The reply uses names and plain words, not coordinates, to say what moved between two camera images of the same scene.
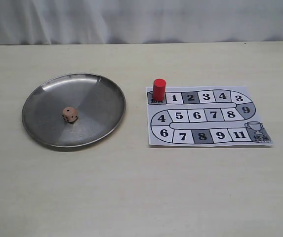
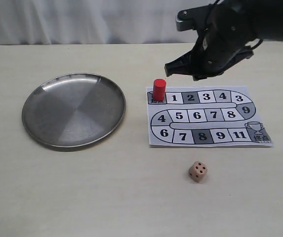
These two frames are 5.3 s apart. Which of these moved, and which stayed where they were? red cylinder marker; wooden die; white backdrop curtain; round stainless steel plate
Moved: wooden die
Stayed: white backdrop curtain; red cylinder marker; round stainless steel plate
